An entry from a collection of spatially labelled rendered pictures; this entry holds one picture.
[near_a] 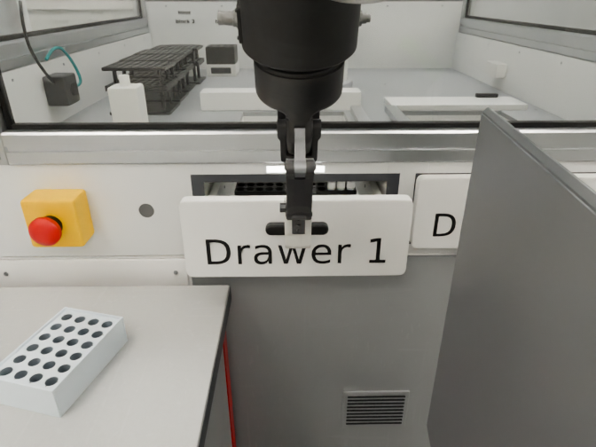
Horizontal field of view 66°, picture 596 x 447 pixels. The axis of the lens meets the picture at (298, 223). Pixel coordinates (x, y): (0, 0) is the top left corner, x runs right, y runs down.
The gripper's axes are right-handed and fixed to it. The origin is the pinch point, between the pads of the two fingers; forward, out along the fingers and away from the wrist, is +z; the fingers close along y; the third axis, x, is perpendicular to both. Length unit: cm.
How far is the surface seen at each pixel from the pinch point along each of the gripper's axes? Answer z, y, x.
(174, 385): 12.6, 13.0, -14.1
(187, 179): 4.9, -13.3, -15.2
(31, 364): 10.1, 11.6, -29.5
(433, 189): 5.2, -11.4, 18.9
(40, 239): 7.4, -4.6, -33.4
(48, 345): 10.3, 9.1, -28.6
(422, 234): 11.9, -9.0, 18.3
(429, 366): 38.0, -1.5, 23.3
